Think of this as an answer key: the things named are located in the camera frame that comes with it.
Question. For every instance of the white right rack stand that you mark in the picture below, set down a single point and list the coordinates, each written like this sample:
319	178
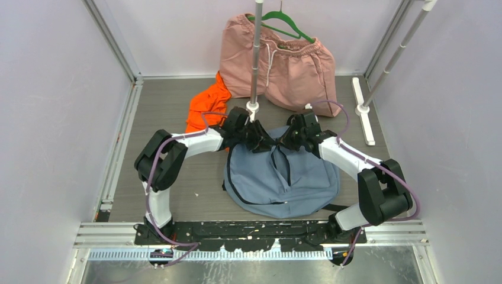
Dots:
375	78

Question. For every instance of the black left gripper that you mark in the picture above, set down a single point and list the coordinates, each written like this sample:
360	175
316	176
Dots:
261	139

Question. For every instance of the pink shorts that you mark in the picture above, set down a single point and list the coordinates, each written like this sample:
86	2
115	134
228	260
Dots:
291	73

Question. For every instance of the orange shirt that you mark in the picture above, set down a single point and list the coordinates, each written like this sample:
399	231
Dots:
209	105

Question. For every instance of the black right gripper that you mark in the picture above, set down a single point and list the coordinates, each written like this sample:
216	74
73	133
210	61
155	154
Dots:
287	141

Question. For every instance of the green clothes hanger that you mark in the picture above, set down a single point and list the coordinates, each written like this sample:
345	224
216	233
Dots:
278	21

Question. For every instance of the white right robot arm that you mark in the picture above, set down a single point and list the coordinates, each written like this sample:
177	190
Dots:
382	192

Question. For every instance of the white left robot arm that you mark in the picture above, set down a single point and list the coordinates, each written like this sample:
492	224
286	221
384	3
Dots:
159	163

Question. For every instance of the light blue backpack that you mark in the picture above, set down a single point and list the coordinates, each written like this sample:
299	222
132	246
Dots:
281	183

